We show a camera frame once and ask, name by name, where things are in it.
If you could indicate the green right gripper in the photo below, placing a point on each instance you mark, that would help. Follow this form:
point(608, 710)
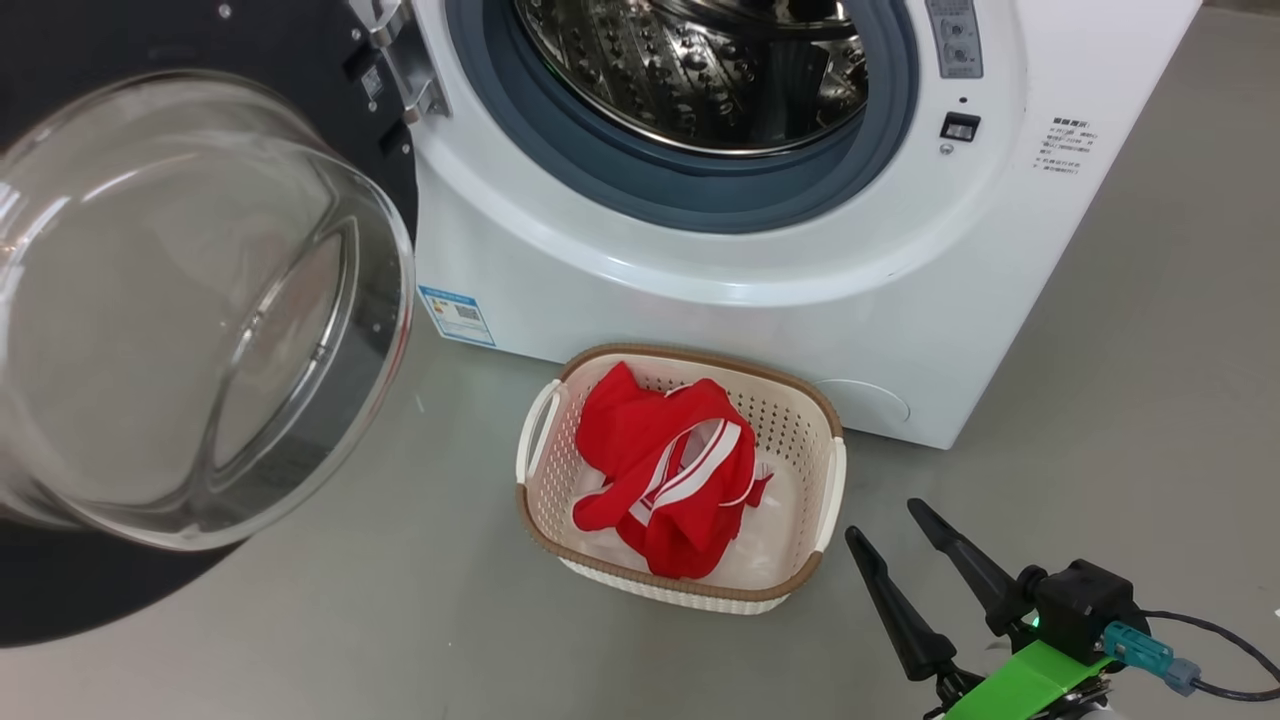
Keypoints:
point(1020, 685)

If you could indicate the red white striped garment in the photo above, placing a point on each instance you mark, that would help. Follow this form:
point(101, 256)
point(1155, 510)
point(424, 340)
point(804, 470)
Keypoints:
point(690, 520)

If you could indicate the round washing machine glass door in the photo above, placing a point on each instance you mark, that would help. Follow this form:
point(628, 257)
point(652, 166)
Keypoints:
point(150, 300)

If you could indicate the cream perforated laundry basket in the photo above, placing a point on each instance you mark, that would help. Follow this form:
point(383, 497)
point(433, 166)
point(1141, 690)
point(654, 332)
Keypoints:
point(800, 430)

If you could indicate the white front-load washing machine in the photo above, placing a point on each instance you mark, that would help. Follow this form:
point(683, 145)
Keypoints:
point(700, 300)

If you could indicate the black door lock socket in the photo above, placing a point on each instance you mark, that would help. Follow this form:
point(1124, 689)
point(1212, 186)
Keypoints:
point(960, 126)

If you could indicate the grey rubber door seal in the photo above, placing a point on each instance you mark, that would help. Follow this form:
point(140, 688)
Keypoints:
point(560, 150)

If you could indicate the silver door hinge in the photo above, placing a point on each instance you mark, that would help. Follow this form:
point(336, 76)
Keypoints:
point(410, 70)

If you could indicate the round filter cover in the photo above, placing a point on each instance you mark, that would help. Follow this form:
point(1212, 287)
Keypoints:
point(870, 402)

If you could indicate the grey warning sticker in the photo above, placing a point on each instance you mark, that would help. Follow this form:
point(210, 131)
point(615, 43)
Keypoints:
point(955, 40)

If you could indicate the blue energy label sticker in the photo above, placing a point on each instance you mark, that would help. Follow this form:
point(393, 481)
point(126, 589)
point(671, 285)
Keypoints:
point(457, 316)

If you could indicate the stainless steel drum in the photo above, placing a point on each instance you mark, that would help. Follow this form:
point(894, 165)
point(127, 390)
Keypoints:
point(650, 70)

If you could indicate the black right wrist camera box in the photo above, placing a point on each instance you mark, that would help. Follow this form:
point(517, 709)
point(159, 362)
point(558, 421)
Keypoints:
point(1085, 605)

